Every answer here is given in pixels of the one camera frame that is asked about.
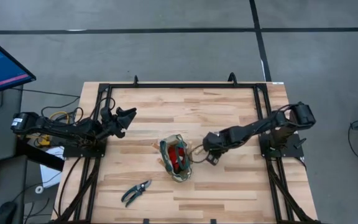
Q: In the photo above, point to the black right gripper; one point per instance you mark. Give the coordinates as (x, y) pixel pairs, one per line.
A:
(214, 141)

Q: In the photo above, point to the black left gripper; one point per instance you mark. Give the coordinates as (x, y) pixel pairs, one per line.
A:
(113, 126)

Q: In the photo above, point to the red gardening gloves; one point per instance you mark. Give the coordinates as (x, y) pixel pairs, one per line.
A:
(174, 155)

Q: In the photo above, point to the camouflage green gardening bag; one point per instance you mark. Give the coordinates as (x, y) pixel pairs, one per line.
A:
(180, 177)

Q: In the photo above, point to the green pruning shears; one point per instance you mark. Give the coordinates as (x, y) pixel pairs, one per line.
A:
(135, 192)

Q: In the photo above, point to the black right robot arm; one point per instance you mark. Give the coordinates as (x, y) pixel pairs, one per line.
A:
(250, 129)

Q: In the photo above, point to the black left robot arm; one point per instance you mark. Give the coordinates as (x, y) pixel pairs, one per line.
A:
(57, 127)

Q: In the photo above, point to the black desk edge bar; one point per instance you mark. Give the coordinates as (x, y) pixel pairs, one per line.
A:
(42, 157)

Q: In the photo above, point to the white paper sheet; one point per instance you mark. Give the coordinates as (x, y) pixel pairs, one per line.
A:
(50, 174)

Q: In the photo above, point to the small white sticker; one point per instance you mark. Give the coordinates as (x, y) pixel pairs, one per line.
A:
(278, 83)

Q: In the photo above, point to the white tape roll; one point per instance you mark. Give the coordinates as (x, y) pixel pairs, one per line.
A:
(39, 189)

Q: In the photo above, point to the black computer mouse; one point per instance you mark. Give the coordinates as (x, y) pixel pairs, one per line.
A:
(5, 213)

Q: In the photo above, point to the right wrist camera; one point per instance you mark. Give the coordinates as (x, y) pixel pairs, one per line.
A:
(213, 159)

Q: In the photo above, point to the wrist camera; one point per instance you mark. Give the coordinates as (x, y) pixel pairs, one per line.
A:
(213, 159)
(105, 113)

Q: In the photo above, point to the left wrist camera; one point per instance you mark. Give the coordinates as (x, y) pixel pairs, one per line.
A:
(105, 113)

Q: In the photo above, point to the black frame hook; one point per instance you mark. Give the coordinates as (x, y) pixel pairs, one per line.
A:
(135, 80)
(232, 77)

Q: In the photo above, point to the black metal table frame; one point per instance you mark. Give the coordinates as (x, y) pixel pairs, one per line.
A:
(182, 85)

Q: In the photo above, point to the small black table bracket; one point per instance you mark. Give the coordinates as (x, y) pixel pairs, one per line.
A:
(213, 221)
(146, 221)

